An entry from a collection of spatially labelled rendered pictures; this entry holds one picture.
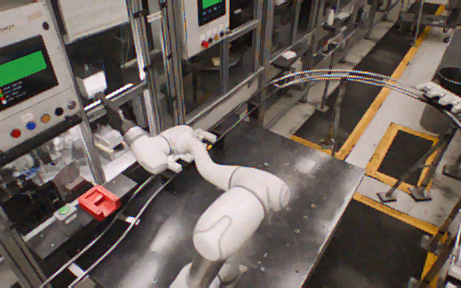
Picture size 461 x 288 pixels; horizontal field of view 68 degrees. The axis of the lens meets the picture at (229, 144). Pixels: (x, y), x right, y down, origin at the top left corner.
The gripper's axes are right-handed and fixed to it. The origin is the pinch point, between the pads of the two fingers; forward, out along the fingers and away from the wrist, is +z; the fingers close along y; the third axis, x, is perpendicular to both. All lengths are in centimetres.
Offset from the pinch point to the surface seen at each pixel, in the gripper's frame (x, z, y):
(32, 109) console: 26.2, 4.8, 6.4
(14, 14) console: 17.6, 19.7, 36.1
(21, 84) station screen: 26.0, 7.6, 18.2
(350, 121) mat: -253, -72, -139
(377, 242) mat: -127, -154, -93
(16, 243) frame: 57, -21, -40
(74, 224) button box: 35, -29, -35
